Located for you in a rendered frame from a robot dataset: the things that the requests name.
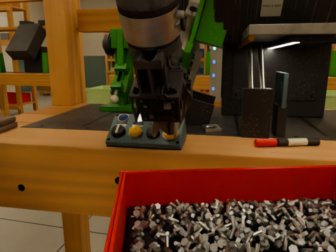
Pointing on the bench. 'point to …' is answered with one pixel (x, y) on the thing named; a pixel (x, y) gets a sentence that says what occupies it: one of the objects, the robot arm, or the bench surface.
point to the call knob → (118, 130)
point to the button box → (173, 144)
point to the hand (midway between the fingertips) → (170, 126)
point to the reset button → (135, 131)
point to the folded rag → (7, 123)
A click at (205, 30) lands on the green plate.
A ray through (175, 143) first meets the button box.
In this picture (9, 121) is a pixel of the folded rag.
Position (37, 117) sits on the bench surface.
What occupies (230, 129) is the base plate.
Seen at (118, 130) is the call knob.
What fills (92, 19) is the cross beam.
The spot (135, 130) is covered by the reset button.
